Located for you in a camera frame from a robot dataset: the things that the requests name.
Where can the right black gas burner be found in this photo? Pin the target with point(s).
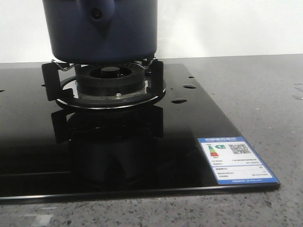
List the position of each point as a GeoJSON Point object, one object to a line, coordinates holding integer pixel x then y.
{"type": "Point", "coordinates": [108, 80]}

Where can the dark blue cooking pot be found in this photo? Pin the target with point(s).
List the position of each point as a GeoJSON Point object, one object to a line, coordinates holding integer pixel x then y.
{"type": "Point", "coordinates": [102, 31]}

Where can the black glass gas stove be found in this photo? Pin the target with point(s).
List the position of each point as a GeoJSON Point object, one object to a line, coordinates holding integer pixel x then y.
{"type": "Point", "coordinates": [53, 154]}

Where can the blue energy label sticker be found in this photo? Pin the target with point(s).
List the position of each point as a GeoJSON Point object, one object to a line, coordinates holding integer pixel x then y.
{"type": "Point", "coordinates": [233, 161]}

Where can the right black pot support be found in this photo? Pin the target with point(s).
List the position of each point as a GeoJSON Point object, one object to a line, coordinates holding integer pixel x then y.
{"type": "Point", "coordinates": [61, 86]}

